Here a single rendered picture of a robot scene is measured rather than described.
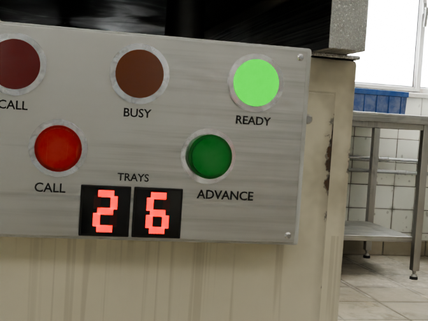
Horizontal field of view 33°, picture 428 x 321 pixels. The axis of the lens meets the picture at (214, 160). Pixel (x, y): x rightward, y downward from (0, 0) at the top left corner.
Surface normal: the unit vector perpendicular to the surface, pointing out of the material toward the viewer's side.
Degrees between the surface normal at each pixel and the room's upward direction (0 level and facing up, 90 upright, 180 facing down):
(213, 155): 90
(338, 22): 90
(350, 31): 90
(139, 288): 90
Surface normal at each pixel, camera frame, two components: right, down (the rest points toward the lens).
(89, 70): 0.21, 0.07
